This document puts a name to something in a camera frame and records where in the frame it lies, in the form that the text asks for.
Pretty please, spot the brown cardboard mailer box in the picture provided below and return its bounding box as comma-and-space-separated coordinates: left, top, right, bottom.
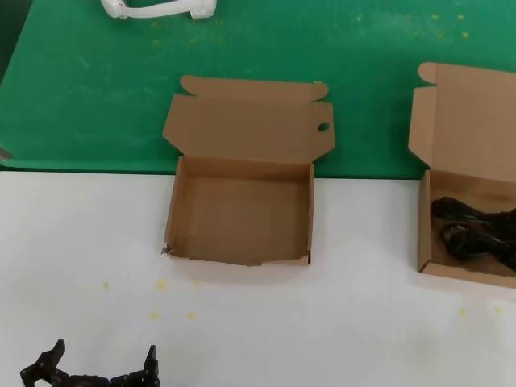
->
407, 62, 516, 289

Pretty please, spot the open cardboard box centre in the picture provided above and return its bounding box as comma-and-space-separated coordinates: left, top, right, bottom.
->
162, 74, 336, 268

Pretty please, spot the green tablecloth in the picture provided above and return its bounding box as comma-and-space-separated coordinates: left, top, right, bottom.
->
0, 0, 516, 181

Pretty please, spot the white VR headset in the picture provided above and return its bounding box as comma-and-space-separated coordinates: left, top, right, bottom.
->
99, 0, 218, 21

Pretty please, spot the black power cable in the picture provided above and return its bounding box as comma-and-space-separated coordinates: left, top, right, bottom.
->
431, 196, 516, 231
439, 224, 516, 273

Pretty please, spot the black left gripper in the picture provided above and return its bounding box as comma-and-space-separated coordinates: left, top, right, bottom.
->
19, 339, 161, 387

